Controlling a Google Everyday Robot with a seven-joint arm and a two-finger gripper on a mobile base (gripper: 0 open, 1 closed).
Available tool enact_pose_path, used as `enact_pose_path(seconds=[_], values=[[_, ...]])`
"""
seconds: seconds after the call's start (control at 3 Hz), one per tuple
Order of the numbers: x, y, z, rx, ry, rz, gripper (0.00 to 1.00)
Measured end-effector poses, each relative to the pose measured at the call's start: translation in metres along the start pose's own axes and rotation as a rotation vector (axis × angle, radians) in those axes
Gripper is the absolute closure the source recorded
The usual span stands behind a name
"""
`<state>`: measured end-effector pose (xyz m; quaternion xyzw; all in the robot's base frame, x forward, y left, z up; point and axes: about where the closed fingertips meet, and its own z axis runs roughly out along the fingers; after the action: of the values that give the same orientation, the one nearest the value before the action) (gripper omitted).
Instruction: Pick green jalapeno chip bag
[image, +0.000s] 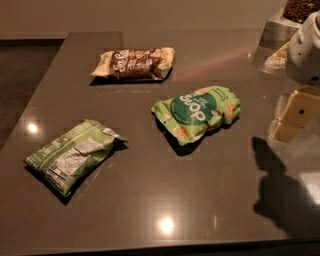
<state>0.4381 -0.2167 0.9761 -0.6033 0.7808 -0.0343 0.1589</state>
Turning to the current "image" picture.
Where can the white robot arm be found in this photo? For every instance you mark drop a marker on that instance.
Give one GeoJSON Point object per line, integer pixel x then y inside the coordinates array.
{"type": "Point", "coordinates": [303, 54]}

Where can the brown and cream snack bag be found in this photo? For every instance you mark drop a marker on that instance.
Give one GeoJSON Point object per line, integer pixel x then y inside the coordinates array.
{"type": "Point", "coordinates": [135, 64]}

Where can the green pop chips bag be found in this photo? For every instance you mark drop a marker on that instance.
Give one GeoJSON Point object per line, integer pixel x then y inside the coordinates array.
{"type": "Point", "coordinates": [188, 117]}

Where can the steel box stand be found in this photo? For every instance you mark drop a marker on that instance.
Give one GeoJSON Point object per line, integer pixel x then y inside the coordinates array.
{"type": "Point", "coordinates": [277, 31]}

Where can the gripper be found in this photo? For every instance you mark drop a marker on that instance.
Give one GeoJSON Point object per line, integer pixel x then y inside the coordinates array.
{"type": "Point", "coordinates": [305, 55]}

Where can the green chip bag label up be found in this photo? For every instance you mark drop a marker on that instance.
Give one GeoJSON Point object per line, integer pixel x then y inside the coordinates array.
{"type": "Point", "coordinates": [74, 154]}

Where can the dark snack jar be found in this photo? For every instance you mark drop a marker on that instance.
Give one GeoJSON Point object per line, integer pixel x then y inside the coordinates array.
{"type": "Point", "coordinates": [299, 10]}

